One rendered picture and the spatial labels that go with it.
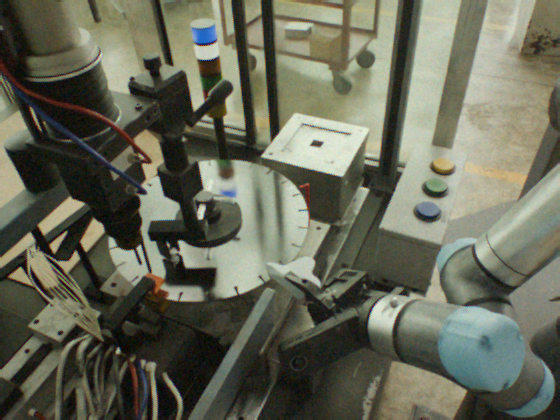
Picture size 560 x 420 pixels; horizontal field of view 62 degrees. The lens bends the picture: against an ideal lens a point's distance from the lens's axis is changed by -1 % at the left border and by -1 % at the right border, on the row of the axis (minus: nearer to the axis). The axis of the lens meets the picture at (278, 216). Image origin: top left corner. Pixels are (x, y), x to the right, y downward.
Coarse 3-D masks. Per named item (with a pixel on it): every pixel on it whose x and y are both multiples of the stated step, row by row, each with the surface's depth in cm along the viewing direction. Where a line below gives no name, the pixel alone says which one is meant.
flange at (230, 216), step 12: (216, 204) 78; (228, 204) 80; (180, 216) 78; (204, 216) 76; (216, 216) 76; (228, 216) 78; (240, 216) 78; (216, 228) 76; (228, 228) 76; (192, 240) 75; (204, 240) 74; (216, 240) 75
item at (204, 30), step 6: (192, 24) 86; (198, 24) 86; (204, 24) 86; (210, 24) 86; (192, 30) 86; (198, 30) 85; (204, 30) 85; (210, 30) 86; (192, 36) 87; (198, 36) 86; (204, 36) 86; (210, 36) 86; (216, 36) 88; (198, 42) 87; (204, 42) 87; (210, 42) 87
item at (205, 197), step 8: (208, 184) 78; (200, 192) 76; (208, 192) 76; (200, 200) 74; (208, 200) 74; (216, 200) 75; (224, 200) 75; (232, 200) 75; (200, 208) 74; (208, 208) 75; (200, 216) 72
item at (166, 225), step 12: (180, 204) 65; (192, 204) 65; (192, 216) 66; (156, 228) 69; (168, 228) 69; (180, 228) 69; (192, 228) 68; (204, 228) 68; (156, 240) 69; (168, 240) 69; (168, 252) 71
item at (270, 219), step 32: (224, 160) 91; (160, 192) 85; (224, 192) 84; (256, 192) 83; (288, 192) 83; (256, 224) 78; (288, 224) 77; (128, 256) 74; (160, 256) 74; (192, 256) 73; (224, 256) 73; (256, 256) 73; (288, 256) 72; (160, 288) 69; (192, 288) 69; (224, 288) 68
